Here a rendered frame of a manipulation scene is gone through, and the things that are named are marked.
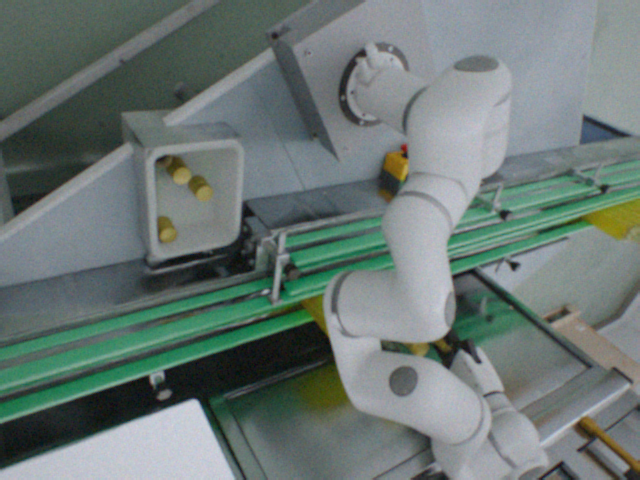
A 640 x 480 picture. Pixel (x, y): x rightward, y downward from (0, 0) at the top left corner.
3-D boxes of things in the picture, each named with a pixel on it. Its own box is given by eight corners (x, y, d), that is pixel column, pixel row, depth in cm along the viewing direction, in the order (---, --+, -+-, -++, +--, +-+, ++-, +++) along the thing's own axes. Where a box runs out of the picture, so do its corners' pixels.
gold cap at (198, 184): (187, 176, 91) (195, 187, 88) (205, 173, 92) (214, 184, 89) (187, 192, 93) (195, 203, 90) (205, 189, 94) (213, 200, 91)
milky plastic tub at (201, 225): (139, 236, 94) (152, 262, 89) (131, 129, 81) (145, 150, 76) (222, 221, 103) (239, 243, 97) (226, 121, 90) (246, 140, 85)
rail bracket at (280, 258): (252, 281, 99) (280, 321, 91) (258, 212, 90) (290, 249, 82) (265, 278, 101) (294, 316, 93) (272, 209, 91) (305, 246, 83)
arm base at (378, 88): (327, 68, 83) (376, 95, 72) (382, 22, 83) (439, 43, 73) (362, 131, 94) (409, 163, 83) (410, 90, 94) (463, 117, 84)
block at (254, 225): (238, 255, 103) (252, 274, 98) (240, 218, 97) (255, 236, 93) (253, 251, 104) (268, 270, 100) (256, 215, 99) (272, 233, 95)
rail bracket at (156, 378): (135, 365, 96) (155, 417, 87) (132, 342, 92) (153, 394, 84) (154, 359, 98) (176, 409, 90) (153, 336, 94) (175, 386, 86)
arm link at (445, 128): (389, 234, 66) (376, 130, 55) (454, 142, 79) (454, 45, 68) (456, 252, 61) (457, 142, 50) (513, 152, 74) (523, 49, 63)
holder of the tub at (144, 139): (141, 256, 98) (153, 279, 93) (132, 129, 82) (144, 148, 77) (220, 240, 106) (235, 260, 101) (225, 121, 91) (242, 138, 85)
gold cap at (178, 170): (164, 157, 86) (172, 168, 83) (183, 155, 88) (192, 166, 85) (165, 175, 88) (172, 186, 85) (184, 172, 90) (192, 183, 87)
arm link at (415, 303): (364, 197, 64) (305, 270, 56) (457, 184, 54) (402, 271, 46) (406, 274, 70) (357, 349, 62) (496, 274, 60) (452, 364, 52)
